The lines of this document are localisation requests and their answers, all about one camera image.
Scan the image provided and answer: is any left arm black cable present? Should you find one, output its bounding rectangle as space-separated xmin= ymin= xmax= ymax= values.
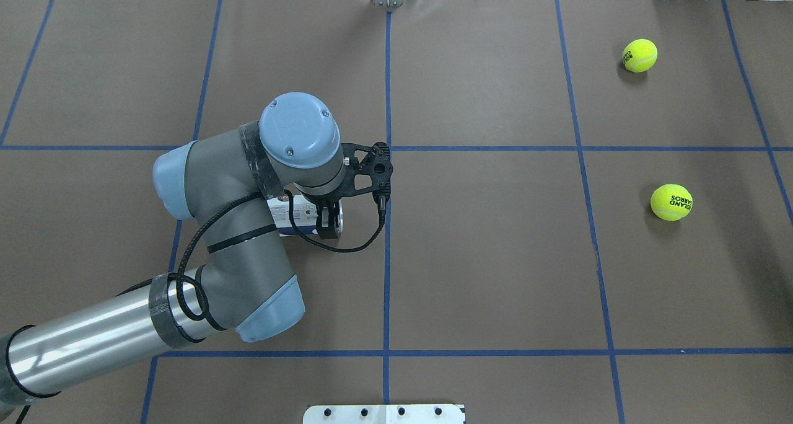
xmin=169 ymin=188 xmax=387 ymax=340

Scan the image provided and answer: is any yellow tennis ball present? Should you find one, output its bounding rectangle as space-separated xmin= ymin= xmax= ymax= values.
xmin=651 ymin=183 xmax=693 ymax=221
xmin=622 ymin=38 xmax=658 ymax=73

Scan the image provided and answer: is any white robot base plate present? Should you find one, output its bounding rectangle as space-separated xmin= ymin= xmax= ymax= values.
xmin=302 ymin=404 xmax=467 ymax=423

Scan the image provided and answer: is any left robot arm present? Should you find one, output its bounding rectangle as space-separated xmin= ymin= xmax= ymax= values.
xmin=2 ymin=92 xmax=343 ymax=418

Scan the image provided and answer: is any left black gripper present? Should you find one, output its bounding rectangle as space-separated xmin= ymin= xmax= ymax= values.
xmin=301 ymin=192 xmax=343 ymax=239

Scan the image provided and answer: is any clear tennis ball can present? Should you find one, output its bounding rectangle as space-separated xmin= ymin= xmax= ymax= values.
xmin=267 ymin=195 xmax=319 ymax=239

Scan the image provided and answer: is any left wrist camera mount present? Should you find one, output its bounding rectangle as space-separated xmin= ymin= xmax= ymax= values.
xmin=335 ymin=141 xmax=393 ymax=221

